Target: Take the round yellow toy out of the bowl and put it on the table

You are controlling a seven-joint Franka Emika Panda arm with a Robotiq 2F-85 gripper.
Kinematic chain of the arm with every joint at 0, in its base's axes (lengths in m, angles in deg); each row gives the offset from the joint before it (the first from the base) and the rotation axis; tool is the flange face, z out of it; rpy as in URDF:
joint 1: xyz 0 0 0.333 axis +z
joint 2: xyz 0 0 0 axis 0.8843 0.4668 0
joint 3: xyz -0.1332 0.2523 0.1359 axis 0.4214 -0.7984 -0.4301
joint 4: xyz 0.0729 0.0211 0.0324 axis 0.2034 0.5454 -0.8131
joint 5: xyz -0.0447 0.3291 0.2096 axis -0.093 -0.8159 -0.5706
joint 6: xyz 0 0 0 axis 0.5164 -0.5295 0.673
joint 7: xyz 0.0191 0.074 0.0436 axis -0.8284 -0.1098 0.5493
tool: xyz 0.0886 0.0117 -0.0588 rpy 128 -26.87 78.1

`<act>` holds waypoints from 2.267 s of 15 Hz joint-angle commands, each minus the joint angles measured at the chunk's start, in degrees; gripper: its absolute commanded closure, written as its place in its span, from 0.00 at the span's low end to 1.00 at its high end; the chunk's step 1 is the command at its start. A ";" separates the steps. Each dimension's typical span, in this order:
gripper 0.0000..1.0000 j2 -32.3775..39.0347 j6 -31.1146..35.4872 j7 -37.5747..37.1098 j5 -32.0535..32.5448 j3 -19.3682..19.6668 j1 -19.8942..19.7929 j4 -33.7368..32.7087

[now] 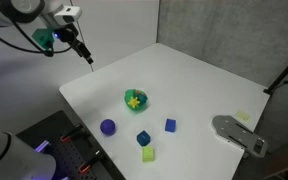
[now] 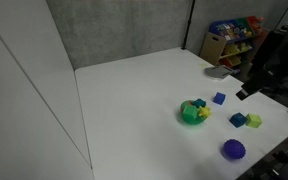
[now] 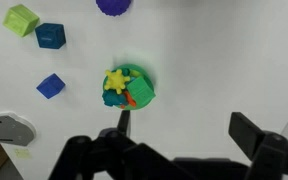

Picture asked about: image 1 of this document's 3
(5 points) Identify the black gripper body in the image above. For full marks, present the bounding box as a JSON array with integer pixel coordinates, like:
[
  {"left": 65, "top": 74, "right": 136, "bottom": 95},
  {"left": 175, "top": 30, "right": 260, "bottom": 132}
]
[{"left": 54, "top": 23, "right": 85, "bottom": 51}]

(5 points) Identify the round yellow spiky toy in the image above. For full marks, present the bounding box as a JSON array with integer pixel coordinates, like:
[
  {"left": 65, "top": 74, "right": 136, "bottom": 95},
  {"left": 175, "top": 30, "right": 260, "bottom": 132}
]
[{"left": 127, "top": 96, "right": 141, "bottom": 110}]

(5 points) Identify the orange teal toy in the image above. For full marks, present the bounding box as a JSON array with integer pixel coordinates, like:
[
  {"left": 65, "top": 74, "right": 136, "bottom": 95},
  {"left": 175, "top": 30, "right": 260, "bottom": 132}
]
[{"left": 133, "top": 89, "right": 149, "bottom": 103}]

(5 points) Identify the green translucent bowl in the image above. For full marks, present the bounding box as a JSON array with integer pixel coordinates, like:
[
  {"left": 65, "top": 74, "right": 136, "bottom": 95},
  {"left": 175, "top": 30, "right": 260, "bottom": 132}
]
[{"left": 123, "top": 88, "right": 150, "bottom": 114}]

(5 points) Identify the dark blue toy cube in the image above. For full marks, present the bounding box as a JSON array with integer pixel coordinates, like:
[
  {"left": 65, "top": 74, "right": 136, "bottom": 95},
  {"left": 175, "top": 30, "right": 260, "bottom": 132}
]
[{"left": 136, "top": 130, "right": 152, "bottom": 147}]

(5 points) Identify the bright blue toy cube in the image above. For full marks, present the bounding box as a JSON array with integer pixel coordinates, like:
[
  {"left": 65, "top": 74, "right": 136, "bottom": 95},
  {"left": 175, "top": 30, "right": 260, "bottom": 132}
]
[{"left": 164, "top": 118, "right": 177, "bottom": 133}]

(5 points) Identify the lime green toy cube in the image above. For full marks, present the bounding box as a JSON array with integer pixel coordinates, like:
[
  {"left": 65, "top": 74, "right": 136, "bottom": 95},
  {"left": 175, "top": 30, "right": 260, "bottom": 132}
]
[{"left": 141, "top": 145, "right": 155, "bottom": 163}]

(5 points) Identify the purple spiky ball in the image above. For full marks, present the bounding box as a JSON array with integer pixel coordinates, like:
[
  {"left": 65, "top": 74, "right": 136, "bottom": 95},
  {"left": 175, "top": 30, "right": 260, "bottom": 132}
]
[{"left": 99, "top": 118, "right": 117, "bottom": 136}]

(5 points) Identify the red black clamp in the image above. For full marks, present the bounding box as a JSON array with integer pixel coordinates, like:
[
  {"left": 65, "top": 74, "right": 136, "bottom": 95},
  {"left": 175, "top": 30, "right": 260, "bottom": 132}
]
[
  {"left": 59, "top": 123, "right": 85, "bottom": 144},
  {"left": 78, "top": 150, "right": 105, "bottom": 175}
]

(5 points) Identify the black perforated base board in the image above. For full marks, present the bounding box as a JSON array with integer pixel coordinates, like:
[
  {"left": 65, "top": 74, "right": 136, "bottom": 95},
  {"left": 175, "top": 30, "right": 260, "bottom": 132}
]
[{"left": 16, "top": 110, "right": 127, "bottom": 180}]

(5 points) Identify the pale yellow sticky note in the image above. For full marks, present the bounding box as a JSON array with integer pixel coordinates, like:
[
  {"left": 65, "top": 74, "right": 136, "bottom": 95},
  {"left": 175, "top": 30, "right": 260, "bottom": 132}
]
[{"left": 235, "top": 110, "right": 251, "bottom": 122}]

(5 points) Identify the grey metal mounting plate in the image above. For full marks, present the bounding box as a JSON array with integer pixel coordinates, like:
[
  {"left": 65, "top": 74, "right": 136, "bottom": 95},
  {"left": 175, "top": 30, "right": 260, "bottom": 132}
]
[{"left": 211, "top": 114, "right": 269, "bottom": 159}]

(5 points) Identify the black stand pole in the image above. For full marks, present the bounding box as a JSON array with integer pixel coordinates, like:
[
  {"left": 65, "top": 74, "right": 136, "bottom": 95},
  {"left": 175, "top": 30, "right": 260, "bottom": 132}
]
[{"left": 263, "top": 48, "right": 288, "bottom": 96}]

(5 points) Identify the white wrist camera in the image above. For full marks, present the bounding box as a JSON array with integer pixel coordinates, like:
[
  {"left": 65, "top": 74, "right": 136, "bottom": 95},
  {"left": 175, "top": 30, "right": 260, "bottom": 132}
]
[{"left": 53, "top": 5, "right": 83, "bottom": 26}]

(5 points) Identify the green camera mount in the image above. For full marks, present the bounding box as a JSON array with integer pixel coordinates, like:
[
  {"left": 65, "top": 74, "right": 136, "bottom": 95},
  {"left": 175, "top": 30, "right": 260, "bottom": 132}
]
[{"left": 31, "top": 28, "right": 56, "bottom": 51}]

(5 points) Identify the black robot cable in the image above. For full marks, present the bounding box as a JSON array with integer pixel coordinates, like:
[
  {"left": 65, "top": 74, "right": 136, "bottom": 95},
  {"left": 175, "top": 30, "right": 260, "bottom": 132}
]
[{"left": 0, "top": 18, "right": 75, "bottom": 108}]

